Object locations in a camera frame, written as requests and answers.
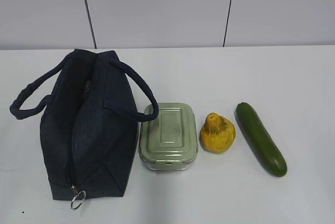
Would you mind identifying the green lidded food container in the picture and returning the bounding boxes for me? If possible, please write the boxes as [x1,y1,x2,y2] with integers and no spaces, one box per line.
[139,103,198,171]

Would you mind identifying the yellow orange squash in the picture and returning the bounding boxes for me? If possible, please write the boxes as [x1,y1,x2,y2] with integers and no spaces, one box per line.
[200,113,236,153]

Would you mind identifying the dark blue lunch bag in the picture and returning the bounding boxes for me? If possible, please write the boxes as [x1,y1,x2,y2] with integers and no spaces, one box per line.
[9,49,159,200]

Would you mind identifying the dark green cucumber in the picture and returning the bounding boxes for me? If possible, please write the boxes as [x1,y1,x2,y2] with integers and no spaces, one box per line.
[234,102,287,177]

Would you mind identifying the silver zipper pull ring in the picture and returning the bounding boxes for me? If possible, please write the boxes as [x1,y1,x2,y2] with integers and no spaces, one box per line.
[69,183,86,211]

